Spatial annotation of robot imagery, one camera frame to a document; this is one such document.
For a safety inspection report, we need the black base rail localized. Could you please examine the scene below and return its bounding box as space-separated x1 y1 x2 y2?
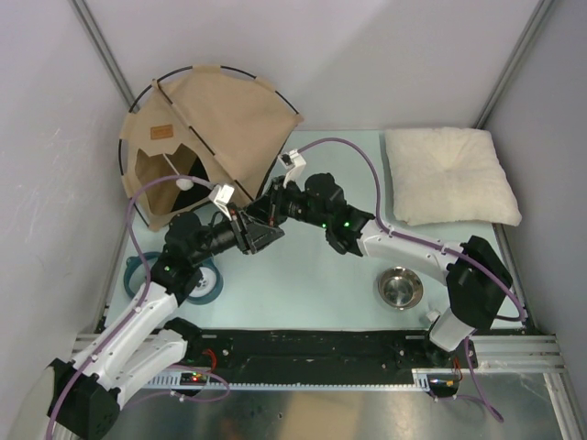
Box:
179 330 478 386

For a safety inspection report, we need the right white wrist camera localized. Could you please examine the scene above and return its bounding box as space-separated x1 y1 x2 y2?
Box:
279 149 306 188

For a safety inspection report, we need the beige fabric pet tent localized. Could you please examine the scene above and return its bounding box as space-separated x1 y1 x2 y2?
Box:
118 64 305 232

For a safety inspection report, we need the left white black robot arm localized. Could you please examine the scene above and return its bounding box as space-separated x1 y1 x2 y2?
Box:
44 207 284 439

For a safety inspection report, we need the white slotted cable duct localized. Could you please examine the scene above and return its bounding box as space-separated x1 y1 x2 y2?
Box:
146 368 435 391

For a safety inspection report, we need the teal double bowl stand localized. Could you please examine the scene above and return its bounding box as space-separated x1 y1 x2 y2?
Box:
123 256 224 305

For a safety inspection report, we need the black tent pole front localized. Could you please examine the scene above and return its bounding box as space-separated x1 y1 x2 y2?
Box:
150 78 256 203

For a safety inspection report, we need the white paw print bowl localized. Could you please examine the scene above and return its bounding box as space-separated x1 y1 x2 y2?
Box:
190 267 218 298

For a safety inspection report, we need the cream fluffy cushion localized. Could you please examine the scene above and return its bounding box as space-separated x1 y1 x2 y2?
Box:
384 126 522 226

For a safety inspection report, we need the white pompom toy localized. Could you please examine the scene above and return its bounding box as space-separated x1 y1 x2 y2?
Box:
176 179 194 192

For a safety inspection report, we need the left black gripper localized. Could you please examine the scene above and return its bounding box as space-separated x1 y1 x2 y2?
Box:
190 203 282 265

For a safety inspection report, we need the right aluminium frame post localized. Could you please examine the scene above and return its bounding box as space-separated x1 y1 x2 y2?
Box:
472 0 559 129

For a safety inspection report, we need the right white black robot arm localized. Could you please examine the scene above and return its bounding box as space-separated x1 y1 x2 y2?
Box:
246 173 513 368

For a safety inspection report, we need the aluminium frame post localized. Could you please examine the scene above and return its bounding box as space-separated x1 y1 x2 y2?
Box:
69 0 140 109
472 0 559 129

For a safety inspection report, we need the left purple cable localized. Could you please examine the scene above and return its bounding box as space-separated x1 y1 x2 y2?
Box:
44 177 215 439

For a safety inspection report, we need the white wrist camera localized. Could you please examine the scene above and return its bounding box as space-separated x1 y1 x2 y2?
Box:
208 184 235 219
279 149 306 188

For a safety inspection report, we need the steel pet bowl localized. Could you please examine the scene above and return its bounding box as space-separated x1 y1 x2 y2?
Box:
377 267 424 310

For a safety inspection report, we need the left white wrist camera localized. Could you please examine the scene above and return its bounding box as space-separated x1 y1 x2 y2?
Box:
208 184 235 219

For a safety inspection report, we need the left aluminium frame post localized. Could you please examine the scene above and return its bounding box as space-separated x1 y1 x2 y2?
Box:
69 0 140 109

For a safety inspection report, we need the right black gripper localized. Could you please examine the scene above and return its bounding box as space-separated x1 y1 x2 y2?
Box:
244 177 329 230

